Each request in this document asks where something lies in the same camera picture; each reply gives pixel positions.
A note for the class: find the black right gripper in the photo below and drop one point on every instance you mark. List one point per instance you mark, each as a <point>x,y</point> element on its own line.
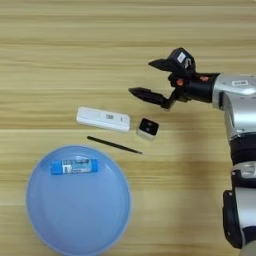
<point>196,87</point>

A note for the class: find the white rectangular plastic device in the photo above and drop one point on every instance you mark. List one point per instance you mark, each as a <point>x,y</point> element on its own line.
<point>101,118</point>

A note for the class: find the round blue plate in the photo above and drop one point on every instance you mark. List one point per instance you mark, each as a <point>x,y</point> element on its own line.
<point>78,206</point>

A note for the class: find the thin black stick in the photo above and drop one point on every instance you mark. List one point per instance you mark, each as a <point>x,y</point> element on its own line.
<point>113,144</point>

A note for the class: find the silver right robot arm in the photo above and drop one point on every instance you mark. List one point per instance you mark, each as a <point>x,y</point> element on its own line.
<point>241,133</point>

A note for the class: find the small black and white cube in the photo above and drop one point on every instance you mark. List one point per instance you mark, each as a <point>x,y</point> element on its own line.
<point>148,128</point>

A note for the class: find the black box with white label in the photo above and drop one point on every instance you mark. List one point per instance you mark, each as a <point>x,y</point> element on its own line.
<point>181,59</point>

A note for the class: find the blue glue stick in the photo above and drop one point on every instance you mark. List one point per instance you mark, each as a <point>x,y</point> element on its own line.
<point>75,166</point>

